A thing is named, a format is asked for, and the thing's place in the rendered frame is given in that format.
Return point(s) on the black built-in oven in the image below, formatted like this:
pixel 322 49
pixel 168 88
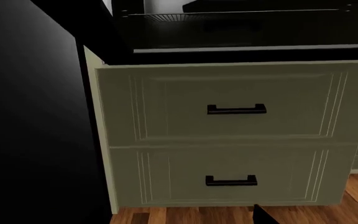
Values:
pixel 228 58

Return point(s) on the cream panelled drawer front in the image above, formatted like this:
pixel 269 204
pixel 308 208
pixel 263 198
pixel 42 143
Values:
pixel 228 161
pixel 235 88

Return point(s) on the cream cabinet carcass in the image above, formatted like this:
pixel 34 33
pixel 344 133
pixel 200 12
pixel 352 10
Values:
pixel 99 116

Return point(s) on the tall black appliance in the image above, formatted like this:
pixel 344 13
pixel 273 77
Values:
pixel 33 112

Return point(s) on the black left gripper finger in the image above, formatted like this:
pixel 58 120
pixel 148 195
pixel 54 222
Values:
pixel 261 217

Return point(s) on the black glass oven door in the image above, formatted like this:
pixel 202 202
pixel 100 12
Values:
pixel 172 37

